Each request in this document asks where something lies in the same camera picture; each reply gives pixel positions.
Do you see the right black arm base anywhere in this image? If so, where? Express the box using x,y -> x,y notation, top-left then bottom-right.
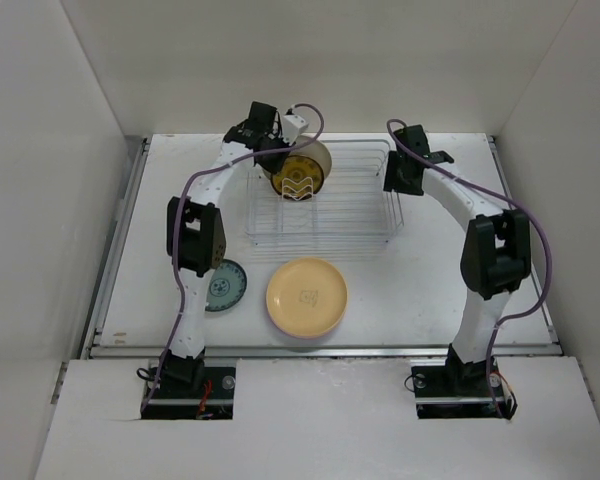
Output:
409,365 -> 518,420

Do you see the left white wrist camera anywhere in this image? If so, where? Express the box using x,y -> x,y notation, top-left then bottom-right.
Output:
280,113 -> 309,145

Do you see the purple plastic plate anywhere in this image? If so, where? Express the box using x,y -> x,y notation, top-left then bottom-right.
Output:
272,322 -> 339,340

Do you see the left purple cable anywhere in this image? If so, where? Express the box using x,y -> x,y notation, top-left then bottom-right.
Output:
138,103 -> 327,416

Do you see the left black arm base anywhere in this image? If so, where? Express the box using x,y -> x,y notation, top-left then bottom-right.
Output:
137,364 -> 237,421

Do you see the yellow black patterned plate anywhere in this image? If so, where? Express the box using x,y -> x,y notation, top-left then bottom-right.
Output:
270,155 -> 325,201

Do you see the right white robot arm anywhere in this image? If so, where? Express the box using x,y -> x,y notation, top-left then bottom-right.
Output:
384,124 -> 531,394

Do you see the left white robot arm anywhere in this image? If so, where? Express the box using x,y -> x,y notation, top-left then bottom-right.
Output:
157,101 -> 308,397

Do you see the white wire dish rack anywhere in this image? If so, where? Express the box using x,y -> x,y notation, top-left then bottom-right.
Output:
245,139 -> 404,254

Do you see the green patterned small plate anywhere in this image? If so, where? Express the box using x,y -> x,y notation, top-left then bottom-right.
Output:
205,259 -> 248,313

